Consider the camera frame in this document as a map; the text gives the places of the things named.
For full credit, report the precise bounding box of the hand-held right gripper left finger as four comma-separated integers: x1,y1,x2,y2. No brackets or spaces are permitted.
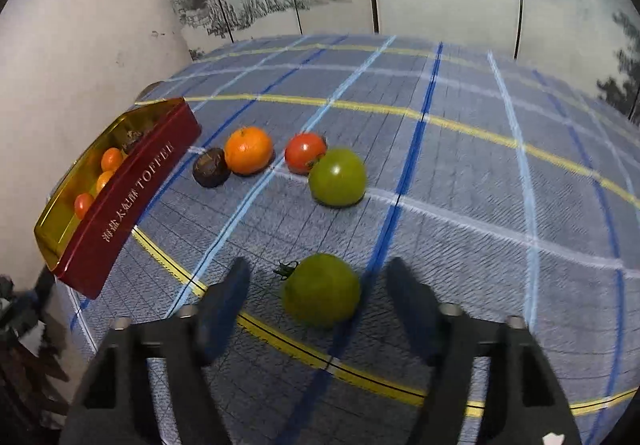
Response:
59,256,251,445

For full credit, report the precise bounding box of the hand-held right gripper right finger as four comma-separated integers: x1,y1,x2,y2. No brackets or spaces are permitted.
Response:
387,256,583,445

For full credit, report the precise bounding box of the green tomato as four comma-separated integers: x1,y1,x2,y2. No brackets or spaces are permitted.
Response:
308,148,368,209
274,253,362,329

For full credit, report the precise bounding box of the red and gold tin box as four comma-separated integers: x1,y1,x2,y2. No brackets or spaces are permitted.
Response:
34,96,202,301

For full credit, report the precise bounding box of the red tomato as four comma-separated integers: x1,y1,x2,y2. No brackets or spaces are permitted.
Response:
74,192,97,220
284,132,328,175

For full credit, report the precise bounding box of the blue plaid tablecloth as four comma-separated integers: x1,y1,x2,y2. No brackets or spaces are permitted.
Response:
52,32,640,445

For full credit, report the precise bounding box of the grey round millstone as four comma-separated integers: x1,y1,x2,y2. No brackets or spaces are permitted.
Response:
134,80,166,102

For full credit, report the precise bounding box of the dark furniture frame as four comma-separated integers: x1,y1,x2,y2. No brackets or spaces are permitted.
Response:
0,325,71,431

